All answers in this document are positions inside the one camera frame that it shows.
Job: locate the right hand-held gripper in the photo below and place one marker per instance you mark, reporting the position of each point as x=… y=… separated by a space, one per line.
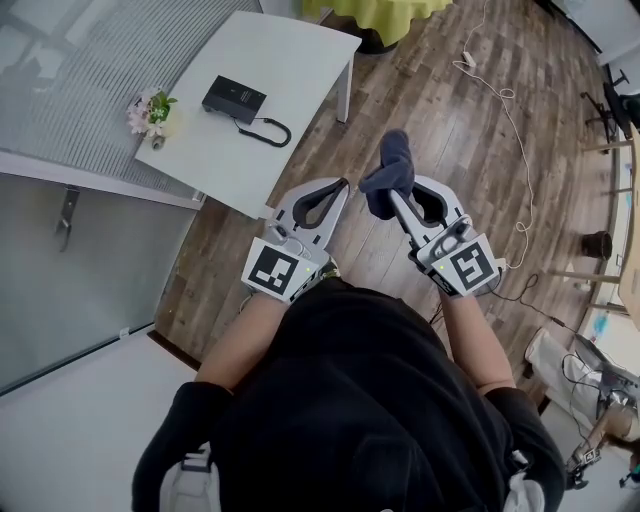
x=467 y=267

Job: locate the person's black shirt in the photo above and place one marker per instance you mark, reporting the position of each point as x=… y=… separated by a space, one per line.
x=350 y=400

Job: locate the dark blue cloth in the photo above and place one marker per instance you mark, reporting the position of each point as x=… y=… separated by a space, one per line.
x=392 y=175

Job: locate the white bag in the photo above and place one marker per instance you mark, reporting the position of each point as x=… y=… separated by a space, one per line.
x=547 y=360

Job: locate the person's left forearm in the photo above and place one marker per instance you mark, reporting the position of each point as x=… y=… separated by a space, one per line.
x=240 y=345

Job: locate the black box device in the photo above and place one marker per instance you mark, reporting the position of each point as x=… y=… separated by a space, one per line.
x=235 y=97

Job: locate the light wooden desk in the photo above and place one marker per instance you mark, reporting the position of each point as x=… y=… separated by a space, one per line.
x=627 y=260

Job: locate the yellow-green round table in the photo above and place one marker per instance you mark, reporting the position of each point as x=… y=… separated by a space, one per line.
x=380 y=15

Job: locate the person's camouflage shoe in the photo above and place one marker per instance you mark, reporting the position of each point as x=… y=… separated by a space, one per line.
x=330 y=270

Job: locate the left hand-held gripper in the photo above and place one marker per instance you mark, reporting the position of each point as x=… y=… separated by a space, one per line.
x=272 y=270

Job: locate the pink flowers in pot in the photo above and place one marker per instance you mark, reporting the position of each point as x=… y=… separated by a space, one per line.
x=152 y=112

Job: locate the black office chair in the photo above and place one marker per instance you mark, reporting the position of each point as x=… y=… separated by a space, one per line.
x=612 y=105

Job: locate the person's right forearm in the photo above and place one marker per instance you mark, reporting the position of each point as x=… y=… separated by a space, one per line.
x=475 y=345

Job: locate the frosted glass door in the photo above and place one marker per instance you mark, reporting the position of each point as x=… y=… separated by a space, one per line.
x=75 y=280

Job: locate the white side table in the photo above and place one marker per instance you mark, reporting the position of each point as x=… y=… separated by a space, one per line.
x=280 y=65

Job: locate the small black bin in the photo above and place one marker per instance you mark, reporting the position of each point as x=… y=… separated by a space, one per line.
x=597 y=245

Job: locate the white venetian blinds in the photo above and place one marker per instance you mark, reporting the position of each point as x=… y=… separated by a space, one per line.
x=100 y=90

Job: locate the white power strip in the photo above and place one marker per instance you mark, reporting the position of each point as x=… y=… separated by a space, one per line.
x=468 y=58

